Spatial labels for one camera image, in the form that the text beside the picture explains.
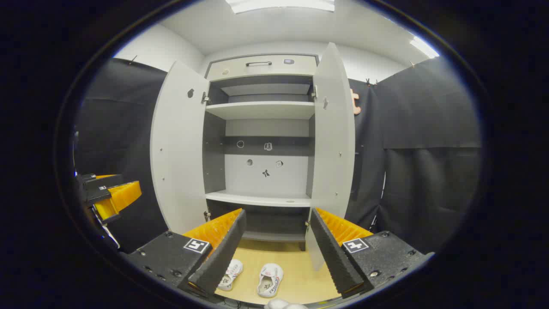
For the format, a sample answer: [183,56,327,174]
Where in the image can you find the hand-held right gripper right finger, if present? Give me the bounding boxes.
[309,207,434,300]

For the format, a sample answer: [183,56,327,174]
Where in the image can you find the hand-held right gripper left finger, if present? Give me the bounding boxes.
[124,208,247,299]

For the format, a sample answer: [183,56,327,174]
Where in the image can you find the white shoe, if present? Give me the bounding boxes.
[217,259,244,291]
[257,263,284,298]

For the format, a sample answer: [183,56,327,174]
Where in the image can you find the white shoe cabinet door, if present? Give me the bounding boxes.
[305,42,356,272]
[150,60,211,236]

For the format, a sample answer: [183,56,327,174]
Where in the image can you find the white shoe cabinet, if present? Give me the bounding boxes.
[150,42,356,272]

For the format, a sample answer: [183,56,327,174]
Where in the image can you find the beige cabinet drawer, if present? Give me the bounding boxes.
[206,54,319,82]

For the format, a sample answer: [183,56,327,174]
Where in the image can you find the black backdrop cloth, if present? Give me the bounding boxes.
[345,56,483,254]
[75,58,172,254]

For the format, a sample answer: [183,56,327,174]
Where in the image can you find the ceiling light panel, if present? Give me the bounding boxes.
[410,36,440,59]
[225,0,336,14]

